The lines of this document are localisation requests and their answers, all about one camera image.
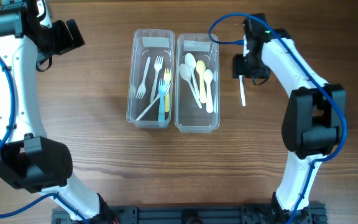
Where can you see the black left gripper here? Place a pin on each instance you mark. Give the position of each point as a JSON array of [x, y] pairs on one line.
[[62, 37]]

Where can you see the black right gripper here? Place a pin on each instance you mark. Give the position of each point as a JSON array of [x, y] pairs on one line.
[[239, 66]]

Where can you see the cream plastic spoon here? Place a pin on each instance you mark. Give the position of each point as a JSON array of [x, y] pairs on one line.
[[242, 90]]

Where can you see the wide white plastic spoon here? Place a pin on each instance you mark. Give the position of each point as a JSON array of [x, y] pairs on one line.
[[208, 77]]

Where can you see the yellow plastic spoon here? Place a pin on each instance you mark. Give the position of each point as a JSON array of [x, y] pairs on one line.
[[201, 68]]

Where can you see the translucent white plastic spoon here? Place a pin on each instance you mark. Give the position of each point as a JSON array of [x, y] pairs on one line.
[[186, 75]]

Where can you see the yellow plastic fork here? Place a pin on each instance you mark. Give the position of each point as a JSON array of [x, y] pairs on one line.
[[167, 78]]

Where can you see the slim white plastic fork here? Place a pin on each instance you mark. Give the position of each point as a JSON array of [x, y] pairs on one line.
[[152, 103]]

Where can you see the white plastic utensil handle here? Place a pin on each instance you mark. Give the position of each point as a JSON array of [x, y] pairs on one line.
[[162, 91]]

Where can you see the clear white plastic fork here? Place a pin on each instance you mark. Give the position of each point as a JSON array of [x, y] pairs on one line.
[[142, 88]]

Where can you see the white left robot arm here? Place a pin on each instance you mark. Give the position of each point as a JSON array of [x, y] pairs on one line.
[[29, 160]]

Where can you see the right clear plastic container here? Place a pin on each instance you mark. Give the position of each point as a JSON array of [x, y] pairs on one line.
[[189, 118]]

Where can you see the clear plastic container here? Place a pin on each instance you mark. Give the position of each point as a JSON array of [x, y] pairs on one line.
[[149, 43], [189, 118]]

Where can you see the left clear plastic container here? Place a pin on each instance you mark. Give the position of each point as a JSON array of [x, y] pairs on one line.
[[149, 43]]

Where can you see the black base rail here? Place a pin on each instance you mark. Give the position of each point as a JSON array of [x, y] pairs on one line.
[[249, 213]]

